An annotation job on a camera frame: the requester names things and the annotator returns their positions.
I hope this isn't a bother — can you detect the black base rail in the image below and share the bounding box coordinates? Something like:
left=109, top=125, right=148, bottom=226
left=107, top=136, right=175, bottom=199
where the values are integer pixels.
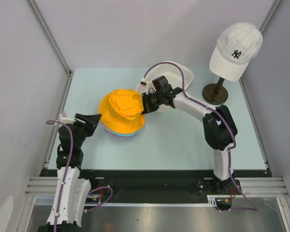
left=38, top=169, right=242, bottom=206

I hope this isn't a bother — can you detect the aluminium frame rail right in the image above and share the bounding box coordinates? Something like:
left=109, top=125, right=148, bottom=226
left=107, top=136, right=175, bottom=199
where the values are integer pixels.
left=237, top=177, right=289, bottom=198

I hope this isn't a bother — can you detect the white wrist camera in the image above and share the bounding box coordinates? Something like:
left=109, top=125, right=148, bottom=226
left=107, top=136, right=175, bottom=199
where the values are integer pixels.
left=140, top=77, right=149, bottom=87
left=58, top=111, right=75, bottom=124

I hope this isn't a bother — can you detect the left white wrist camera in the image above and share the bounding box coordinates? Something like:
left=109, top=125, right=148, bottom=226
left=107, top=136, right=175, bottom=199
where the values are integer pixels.
left=58, top=111, right=75, bottom=124

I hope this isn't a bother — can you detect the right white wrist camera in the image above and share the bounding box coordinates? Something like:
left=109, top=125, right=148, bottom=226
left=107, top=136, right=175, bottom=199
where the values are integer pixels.
left=140, top=77, right=149, bottom=87

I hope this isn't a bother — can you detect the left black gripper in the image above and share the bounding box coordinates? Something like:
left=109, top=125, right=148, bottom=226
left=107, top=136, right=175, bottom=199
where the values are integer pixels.
left=72, top=113, right=102, bottom=148

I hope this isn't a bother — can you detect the white cable duct right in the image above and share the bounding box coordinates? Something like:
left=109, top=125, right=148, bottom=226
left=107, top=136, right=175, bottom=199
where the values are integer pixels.
left=207, top=195, right=232, bottom=206

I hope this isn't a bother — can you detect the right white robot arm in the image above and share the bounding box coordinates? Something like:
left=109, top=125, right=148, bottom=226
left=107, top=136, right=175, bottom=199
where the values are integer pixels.
left=140, top=75, right=238, bottom=194

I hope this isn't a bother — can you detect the aluminium frame rail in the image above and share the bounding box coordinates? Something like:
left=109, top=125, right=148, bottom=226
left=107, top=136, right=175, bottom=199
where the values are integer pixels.
left=237, top=177, right=289, bottom=198
left=25, top=177, right=57, bottom=196

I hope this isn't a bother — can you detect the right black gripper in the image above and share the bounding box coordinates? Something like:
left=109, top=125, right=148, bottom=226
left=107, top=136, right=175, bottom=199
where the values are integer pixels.
left=140, top=92, right=163, bottom=116

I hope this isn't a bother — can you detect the white plastic basket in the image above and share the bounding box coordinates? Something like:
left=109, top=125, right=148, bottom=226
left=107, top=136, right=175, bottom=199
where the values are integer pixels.
left=135, top=60, right=194, bottom=113

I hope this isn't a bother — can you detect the aluminium frame rail left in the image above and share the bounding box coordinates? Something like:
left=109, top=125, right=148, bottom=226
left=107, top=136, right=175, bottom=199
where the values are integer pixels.
left=25, top=177, right=57, bottom=196

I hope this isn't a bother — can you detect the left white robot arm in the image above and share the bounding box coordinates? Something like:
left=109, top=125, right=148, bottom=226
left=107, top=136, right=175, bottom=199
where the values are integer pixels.
left=38, top=114, right=101, bottom=232

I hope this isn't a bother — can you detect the purple bucket hat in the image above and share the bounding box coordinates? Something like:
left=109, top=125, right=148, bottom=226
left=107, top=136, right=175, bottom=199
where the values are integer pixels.
left=103, top=125, right=138, bottom=140

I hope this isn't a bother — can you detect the white hat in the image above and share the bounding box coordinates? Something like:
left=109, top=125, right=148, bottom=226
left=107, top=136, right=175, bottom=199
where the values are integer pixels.
left=209, top=23, right=263, bottom=82

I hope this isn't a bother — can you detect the orange hat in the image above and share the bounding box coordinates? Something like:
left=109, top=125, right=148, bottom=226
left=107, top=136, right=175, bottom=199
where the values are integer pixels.
left=99, top=89, right=145, bottom=133

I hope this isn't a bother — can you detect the white cable duct left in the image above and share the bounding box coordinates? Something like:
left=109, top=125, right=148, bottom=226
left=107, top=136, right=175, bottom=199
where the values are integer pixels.
left=34, top=196, right=101, bottom=206

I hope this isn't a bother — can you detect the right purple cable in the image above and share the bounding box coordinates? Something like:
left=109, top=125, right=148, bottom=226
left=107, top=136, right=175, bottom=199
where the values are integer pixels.
left=142, top=63, right=237, bottom=150

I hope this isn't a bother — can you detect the white cable duct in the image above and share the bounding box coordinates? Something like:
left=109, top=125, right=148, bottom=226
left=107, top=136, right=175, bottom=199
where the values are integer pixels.
left=34, top=196, right=101, bottom=206
left=207, top=195, right=232, bottom=206

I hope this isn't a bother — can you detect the teal hat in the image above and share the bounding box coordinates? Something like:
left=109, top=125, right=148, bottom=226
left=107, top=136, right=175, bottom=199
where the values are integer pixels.
left=105, top=128, right=139, bottom=137

